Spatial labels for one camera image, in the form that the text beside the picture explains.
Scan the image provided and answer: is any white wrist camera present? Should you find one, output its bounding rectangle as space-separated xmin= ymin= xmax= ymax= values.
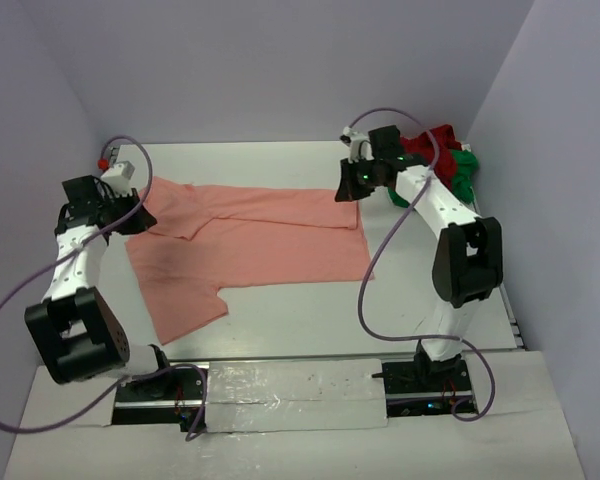
xmin=340 ymin=126 xmax=370 ymax=163
xmin=100 ymin=161 xmax=135 ymax=197

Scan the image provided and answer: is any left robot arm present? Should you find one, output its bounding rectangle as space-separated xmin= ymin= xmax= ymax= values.
xmin=24 ymin=170 xmax=176 ymax=399

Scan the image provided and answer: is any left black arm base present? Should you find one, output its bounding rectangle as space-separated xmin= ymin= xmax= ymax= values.
xmin=111 ymin=368 xmax=207 ymax=433

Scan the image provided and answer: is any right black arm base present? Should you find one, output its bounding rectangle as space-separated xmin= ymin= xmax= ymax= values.
xmin=371 ymin=360 xmax=478 ymax=418

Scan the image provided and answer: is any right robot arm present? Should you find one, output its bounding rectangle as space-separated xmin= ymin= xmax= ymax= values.
xmin=335 ymin=125 xmax=503 ymax=391

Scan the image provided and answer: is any red t shirt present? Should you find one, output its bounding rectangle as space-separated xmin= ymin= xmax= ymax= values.
xmin=400 ymin=124 xmax=461 ymax=190

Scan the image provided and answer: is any salmon pink t shirt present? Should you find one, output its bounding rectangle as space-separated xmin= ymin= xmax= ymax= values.
xmin=126 ymin=177 xmax=370 ymax=345

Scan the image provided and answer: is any white cardboard front panel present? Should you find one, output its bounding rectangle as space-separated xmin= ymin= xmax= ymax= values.
xmin=0 ymin=351 xmax=596 ymax=480

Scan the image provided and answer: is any green t shirt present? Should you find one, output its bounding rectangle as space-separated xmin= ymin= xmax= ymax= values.
xmin=408 ymin=143 xmax=479 ymax=204

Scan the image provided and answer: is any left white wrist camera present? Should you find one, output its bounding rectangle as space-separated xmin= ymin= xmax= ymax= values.
xmin=100 ymin=161 xmax=135 ymax=197

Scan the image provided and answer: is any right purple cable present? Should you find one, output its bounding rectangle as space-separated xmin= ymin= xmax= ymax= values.
xmin=347 ymin=106 xmax=496 ymax=421

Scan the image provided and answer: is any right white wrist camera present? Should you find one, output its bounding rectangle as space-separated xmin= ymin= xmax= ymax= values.
xmin=340 ymin=126 xmax=370 ymax=163

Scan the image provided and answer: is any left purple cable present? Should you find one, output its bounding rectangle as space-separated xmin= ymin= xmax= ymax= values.
xmin=0 ymin=135 xmax=209 ymax=444

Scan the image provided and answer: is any purple cable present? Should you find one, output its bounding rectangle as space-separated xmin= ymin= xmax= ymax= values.
xmin=0 ymin=135 xmax=209 ymax=444
xmin=347 ymin=106 xmax=496 ymax=421

